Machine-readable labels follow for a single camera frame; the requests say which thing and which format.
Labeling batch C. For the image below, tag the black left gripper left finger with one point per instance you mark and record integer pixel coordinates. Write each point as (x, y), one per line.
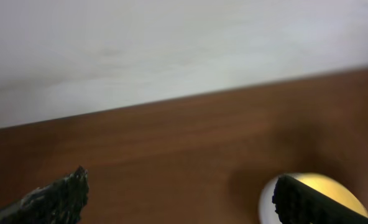
(59, 202)

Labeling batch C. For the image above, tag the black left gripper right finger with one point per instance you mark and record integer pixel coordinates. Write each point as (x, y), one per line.
(297, 203)

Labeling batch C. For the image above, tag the white digital kitchen scale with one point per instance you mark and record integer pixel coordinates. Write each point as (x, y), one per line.
(266, 207)

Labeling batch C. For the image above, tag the yellow plastic bowl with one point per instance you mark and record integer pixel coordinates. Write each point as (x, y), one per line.
(332, 189)

